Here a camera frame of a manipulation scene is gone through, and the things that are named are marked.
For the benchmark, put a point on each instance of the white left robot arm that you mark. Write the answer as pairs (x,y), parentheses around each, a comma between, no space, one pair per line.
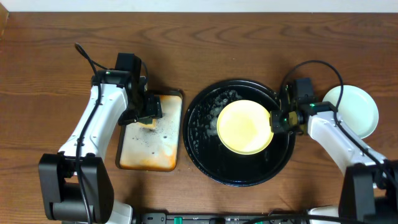
(75,184)

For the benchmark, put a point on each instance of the round black tray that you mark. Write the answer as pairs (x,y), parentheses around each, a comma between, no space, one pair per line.
(211,156)

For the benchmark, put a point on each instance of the mint green plate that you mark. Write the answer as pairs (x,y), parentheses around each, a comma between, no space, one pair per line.
(358,111)

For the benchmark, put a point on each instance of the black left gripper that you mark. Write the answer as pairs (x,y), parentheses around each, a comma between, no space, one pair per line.
(140,115)

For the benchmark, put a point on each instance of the pale yellow plate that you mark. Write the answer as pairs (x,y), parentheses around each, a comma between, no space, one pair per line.
(243,126)

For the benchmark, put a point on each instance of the green and yellow sponge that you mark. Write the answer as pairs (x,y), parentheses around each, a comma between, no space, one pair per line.
(148,123)

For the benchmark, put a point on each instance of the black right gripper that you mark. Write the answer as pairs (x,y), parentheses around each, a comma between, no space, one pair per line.
(275,126)

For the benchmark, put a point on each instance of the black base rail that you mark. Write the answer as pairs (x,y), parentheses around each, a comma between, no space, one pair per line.
(163,218)

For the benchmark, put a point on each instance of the rectangular soapy baking tray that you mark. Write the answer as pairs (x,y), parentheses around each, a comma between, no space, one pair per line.
(153,147)

